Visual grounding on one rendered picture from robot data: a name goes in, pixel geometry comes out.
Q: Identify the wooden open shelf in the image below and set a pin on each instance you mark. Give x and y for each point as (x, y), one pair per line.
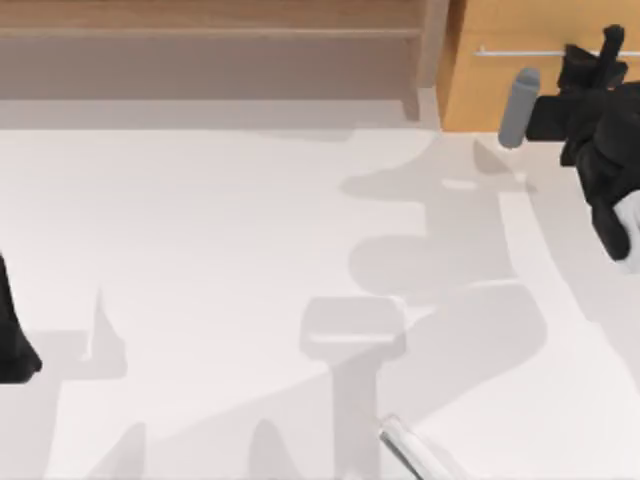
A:
(210, 60)

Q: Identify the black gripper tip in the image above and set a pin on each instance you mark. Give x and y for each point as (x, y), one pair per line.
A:
(15, 345)

